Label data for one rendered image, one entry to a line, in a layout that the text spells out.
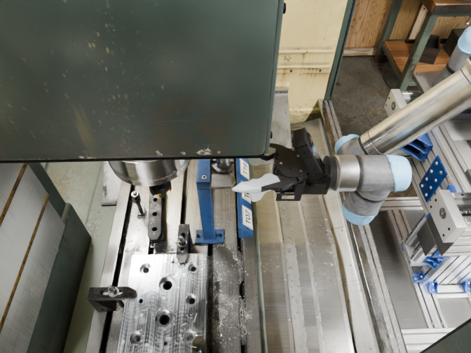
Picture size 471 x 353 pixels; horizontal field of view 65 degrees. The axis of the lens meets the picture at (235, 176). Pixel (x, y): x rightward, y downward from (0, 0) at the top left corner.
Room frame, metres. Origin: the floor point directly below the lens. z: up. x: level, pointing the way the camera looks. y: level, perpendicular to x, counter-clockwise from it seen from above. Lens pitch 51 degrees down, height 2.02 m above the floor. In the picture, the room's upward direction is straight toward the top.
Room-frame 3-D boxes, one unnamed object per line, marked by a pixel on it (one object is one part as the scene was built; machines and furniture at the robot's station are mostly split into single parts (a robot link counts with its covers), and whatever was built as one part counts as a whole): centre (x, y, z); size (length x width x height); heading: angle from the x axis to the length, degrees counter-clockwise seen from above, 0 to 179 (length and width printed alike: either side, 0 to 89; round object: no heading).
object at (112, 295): (0.40, 0.35, 0.97); 0.13 x 0.03 x 0.15; 92
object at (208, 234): (0.64, 0.09, 1.05); 0.10 x 0.05 x 0.30; 92
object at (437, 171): (0.87, -0.74, 0.94); 0.09 x 0.01 x 0.18; 2
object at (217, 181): (0.64, 0.04, 1.21); 0.07 x 0.05 x 0.01; 92
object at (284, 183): (0.45, -0.09, 1.46); 0.09 x 0.05 x 0.02; 116
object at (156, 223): (0.73, 0.28, 0.93); 0.26 x 0.05 x 0.06; 7
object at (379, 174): (0.49, -0.30, 1.43); 0.11 x 0.08 x 0.09; 91
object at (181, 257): (0.57, 0.16, 0.97); 0.13 x 0.03 x 0.15; 2
